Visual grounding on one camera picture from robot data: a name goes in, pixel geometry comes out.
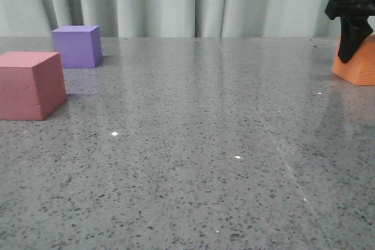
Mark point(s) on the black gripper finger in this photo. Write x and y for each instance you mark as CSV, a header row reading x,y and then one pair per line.
x,y
355,28

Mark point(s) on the orange foam cube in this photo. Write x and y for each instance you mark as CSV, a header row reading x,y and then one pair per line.
x,y
359,70

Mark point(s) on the grey-green curtain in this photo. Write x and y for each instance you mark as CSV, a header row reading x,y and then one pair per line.
x,y
171,18

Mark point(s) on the purple foam cube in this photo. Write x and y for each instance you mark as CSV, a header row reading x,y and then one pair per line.
x,y
79,46

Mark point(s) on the pink foam cube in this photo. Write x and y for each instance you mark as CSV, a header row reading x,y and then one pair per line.
x,y
32,85

